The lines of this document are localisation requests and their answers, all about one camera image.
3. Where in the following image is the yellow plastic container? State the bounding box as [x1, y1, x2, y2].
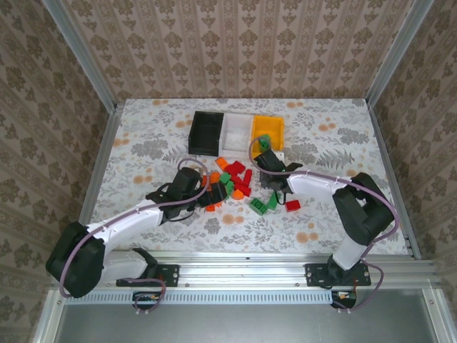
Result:
[249, 114, 286, 158]

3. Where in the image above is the white plastic container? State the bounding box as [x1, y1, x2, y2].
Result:
[218, 113, 255, 157]

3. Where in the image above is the black plastic container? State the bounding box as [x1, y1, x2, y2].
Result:
[188, 110, 226, 157]

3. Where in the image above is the floral patterned tablecloth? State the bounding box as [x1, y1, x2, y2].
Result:
[84, 96, 411, 257]

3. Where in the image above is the black connector board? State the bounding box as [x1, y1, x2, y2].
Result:
[132, 291, 162, 310]
[331, 289, 358, 309]

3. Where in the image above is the grey metal panel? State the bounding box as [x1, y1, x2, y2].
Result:
[34, 303, 457, 343]

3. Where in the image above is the aluminium table side rail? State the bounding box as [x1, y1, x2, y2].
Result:
[367, 103, 422, 261]
[78, 101, 126, 226]

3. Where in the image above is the grey slotted cable duct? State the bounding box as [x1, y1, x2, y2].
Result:
[62, 288, 442, 305]

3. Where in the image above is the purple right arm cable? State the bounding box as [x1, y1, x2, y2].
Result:
[248, 137, 399, 315]

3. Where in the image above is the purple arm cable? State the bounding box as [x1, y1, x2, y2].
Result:
[248, 137, 399, 315]
[59, 159, 210, 317]

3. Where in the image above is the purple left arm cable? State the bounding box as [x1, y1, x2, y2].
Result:
[59, 159, 210, 317]

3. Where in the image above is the aluminium frame post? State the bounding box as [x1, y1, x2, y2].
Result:
[41, 0, 119, 110]
[366, 0, 437, 106]

